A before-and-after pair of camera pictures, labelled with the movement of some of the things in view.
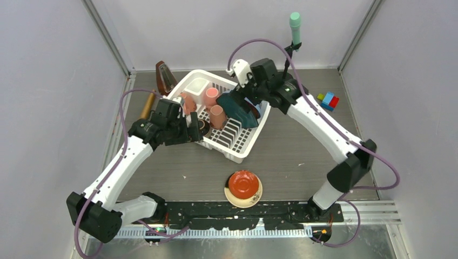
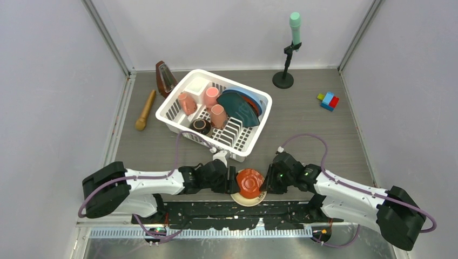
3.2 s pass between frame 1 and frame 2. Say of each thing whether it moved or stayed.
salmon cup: stayed
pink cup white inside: stayed
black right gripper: moved
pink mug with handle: stayed
